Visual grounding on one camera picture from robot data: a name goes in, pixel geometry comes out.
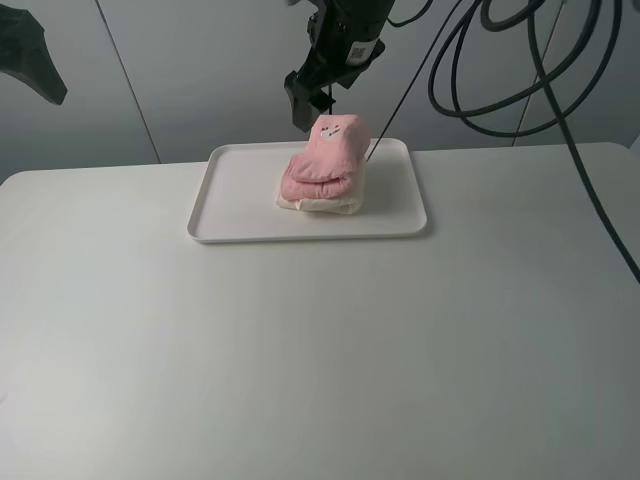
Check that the white rectangular plastic tray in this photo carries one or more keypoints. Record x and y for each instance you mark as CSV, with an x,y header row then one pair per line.
x,y
236,202

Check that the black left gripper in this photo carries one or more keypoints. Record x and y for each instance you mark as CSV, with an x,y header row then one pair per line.
x,y
23,55

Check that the pink terry towel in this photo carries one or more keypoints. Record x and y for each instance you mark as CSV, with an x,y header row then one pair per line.
x,y
328,165

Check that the white terry towel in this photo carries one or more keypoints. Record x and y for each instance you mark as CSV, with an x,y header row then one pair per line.
x,y
348,203

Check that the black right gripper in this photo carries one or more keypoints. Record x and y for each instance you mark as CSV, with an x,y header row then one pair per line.
x,y
337,59

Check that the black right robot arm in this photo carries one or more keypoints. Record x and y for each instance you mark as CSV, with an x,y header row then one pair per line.
x,y
333,16

